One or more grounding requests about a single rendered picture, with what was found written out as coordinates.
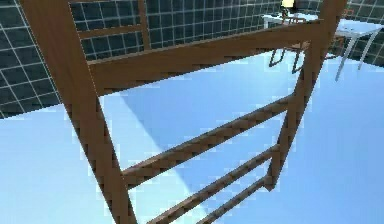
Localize brown wooden chair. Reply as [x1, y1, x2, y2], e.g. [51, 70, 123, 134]
[19, 0, 348, 224]

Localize brown chair with dark legs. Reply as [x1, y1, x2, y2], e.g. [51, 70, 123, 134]
[268, 9, 355, 75]

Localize yellow table lamp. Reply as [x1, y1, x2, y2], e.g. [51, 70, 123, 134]
[280, 0, 297, 18]

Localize white table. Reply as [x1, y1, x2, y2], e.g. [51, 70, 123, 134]
[261, 12, 384, 82]

